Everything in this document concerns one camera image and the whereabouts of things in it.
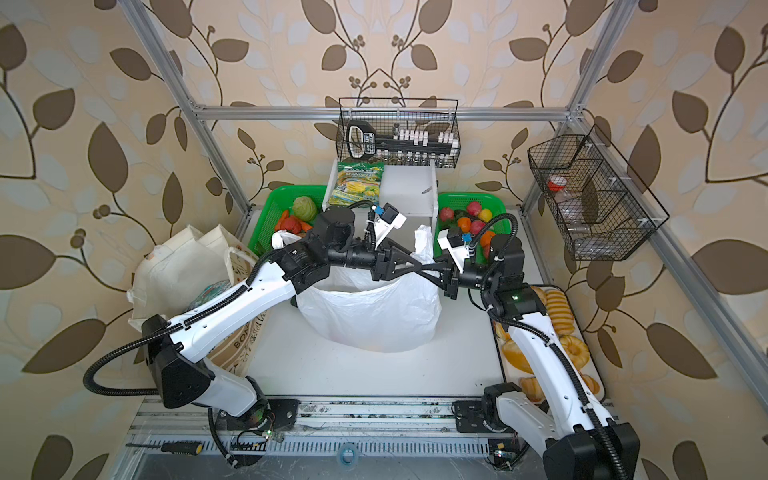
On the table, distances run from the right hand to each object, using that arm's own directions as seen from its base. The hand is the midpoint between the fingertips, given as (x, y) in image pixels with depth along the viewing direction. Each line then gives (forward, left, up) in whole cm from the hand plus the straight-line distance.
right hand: (419, 270), depth 66 cm
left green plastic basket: (+48, +50, -23) cm, 73 cm away
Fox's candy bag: (+7, +57, -17) cm, 60 cm away
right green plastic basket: (+49, -22, -25) cm, 59 cm away
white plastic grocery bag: (-5, +15, -8) cm, 18 cm away
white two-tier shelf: (+24, +1, +2) cm, 25 cm away
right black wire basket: (+14, -47, +4) cm, 49 cm away
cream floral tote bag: (+9, +61, -11) cm, 63 cm away
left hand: (-2, 0, +6) cm, 6 cm away
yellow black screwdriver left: (-29, +57, -29) cm, 70 cm away
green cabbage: (+43, +38, -21) cm, 61 cm away
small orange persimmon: (+36, -22, -25) cm, 49 cm away
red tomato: (+38, +42, -24) cm, 62 cm away
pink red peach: (+35, -25, -25) cm, 50 cm away
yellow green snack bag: (+24, +15, +6) cm, 29 cm away
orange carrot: (+39, +47, -25) cm, 66 cm away
